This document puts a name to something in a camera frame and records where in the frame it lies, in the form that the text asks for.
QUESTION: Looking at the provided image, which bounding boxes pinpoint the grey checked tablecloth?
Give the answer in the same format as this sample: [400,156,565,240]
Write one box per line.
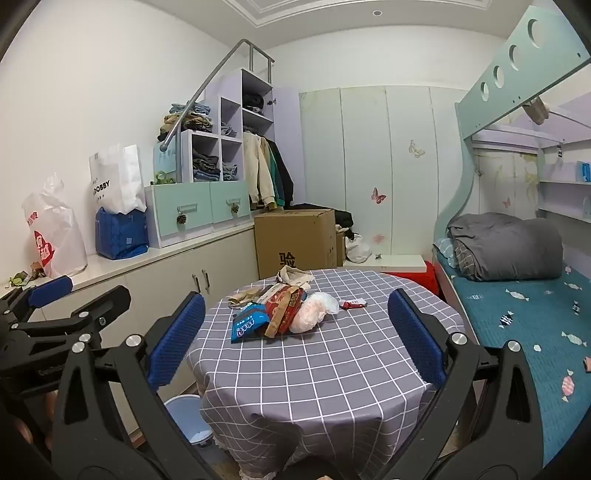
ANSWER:
[185,268,467,472]

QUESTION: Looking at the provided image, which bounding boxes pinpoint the narrow teal drawer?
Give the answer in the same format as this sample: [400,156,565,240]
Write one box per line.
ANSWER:
[210,181,251,223]

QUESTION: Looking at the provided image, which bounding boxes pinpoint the hanging black jacket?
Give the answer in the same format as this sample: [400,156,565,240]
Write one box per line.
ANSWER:
[270,138,295,206]

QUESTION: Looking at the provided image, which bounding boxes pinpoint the blue woven bag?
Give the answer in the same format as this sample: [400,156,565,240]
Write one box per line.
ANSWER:
[95,207,149,260]

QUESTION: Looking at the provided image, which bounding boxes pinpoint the hanging green jacket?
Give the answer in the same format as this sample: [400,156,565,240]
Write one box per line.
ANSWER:
[265,138,283,204]

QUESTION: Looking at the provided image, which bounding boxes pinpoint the blue checked pillow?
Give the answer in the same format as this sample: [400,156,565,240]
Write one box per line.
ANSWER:
[436,237,458,269]

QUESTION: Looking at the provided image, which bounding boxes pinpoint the black clothes pile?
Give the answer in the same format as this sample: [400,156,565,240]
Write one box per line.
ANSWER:
[288,203,355,241]

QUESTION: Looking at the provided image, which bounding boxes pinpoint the blue snack packet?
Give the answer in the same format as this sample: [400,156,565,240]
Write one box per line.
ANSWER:
[231,302,272,344]

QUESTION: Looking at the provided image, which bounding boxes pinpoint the pink white plastic bag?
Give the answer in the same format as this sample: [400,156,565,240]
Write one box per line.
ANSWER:
[288,292,341,334]

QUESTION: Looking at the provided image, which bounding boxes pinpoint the blue trash bin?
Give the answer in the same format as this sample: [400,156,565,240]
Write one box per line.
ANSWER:
[164,394,215,450]

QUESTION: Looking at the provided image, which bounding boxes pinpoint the white paper bag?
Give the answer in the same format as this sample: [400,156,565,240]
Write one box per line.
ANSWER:
[89,144,147,215]

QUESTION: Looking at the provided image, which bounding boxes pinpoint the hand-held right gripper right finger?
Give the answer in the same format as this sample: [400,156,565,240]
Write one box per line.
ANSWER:
[369,288,546,480]

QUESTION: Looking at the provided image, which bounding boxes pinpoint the small green brown clutter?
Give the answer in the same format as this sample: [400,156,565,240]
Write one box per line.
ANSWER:
[9,262,47,288]

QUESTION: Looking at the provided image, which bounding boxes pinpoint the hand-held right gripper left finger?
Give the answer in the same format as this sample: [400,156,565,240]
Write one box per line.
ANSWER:
[51,292,222,480]

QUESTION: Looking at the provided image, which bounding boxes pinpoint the blue candy print sheet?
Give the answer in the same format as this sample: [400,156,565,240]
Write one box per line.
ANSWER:
[436,256,591,467]

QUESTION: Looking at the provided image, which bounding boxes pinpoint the grey metal handrail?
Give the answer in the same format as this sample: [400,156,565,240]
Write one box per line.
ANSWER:
[160,39,276,153]

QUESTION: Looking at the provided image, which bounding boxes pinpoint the white low platform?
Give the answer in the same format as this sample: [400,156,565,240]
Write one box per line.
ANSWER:
[344,255,428,274]

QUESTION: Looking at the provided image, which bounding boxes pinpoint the white plastic bag red print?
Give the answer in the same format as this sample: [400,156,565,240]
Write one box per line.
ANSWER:
[21,173,88,279]

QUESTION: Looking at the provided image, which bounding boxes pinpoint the grey duvet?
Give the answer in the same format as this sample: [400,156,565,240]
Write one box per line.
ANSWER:
[447,213,564,282]

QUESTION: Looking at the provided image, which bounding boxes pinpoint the folded clothes stack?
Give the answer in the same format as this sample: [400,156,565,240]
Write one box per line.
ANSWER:
[157,102,213,141]

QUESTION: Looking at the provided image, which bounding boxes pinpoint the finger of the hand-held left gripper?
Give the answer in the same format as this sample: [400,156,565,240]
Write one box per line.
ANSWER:
[0,276,73,324]
[0,285,132,352]

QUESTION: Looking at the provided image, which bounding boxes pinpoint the red stool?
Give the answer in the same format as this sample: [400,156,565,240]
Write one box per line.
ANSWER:
[383,261,439,296]

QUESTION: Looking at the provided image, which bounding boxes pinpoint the hanging beige jacket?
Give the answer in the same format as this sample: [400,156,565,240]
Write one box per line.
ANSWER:
[243,131,274,207]

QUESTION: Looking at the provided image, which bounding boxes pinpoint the printed brown paper bag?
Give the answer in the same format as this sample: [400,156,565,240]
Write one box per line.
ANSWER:
[227,287,278,308]

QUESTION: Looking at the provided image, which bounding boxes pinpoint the person's left hand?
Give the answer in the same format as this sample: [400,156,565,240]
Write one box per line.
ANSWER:
[11,390,60,450]

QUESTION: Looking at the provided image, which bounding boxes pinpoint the folded grey jeans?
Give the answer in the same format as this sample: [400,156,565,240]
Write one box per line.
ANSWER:
[191,157,221,182]

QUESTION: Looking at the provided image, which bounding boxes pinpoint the white wardrobe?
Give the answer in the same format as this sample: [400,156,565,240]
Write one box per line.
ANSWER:
[299,85,467,259]

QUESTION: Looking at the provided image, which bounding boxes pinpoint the low white cabinet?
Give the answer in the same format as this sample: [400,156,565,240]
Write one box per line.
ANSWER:
[0,224,259,444]

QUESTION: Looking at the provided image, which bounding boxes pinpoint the red brown snack bag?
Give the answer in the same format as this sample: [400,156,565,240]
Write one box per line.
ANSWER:
[264,284,308,337]

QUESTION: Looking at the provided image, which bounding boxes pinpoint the crumpled white plastic bag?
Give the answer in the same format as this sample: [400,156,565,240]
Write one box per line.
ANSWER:
[345,233,372,263]

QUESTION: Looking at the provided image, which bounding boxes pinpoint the beige clip lamp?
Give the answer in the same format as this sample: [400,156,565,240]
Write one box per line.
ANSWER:
[522,97,550,124]

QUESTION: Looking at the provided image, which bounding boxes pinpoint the large cardboard box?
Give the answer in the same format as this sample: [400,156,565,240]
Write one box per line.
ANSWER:
[254,209,338,281]

